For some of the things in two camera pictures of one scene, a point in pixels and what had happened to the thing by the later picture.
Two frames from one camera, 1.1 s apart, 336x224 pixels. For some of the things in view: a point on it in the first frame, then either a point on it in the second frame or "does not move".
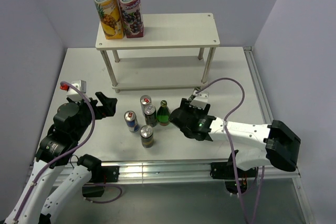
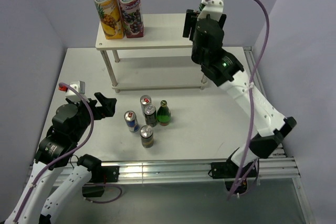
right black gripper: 187,107 → 188,22
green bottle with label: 192,97 → 203,2
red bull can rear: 145,99 does not move
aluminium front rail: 184,172 does not move
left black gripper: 108,106 does not move
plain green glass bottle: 164,114 does not move
